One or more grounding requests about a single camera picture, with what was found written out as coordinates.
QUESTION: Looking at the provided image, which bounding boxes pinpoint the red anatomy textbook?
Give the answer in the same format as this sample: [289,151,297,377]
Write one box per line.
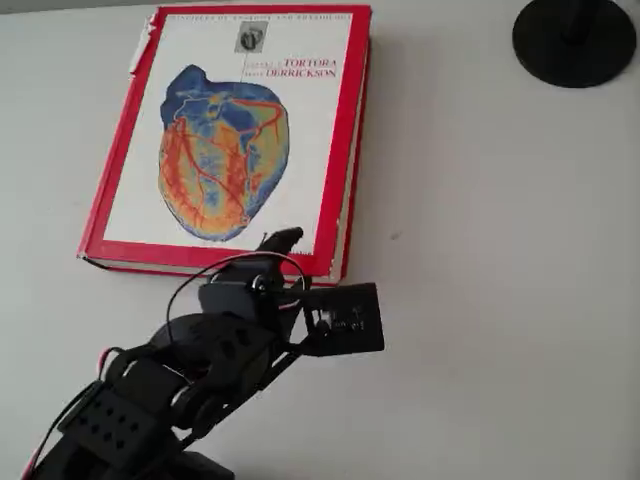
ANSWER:
[75,3,374,280]

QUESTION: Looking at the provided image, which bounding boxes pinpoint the black round stand base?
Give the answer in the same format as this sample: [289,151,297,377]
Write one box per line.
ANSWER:
[511,0,637,89]

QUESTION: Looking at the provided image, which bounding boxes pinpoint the thin black wire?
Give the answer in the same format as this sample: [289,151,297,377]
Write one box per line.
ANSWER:
[166,253,307,346]

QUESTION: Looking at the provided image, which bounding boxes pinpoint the black camera box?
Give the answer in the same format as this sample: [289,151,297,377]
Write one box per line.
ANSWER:
[301,281,386,357]

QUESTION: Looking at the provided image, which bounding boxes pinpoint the red white wire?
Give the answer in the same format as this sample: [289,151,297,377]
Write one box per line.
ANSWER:
[19,347,115,476]

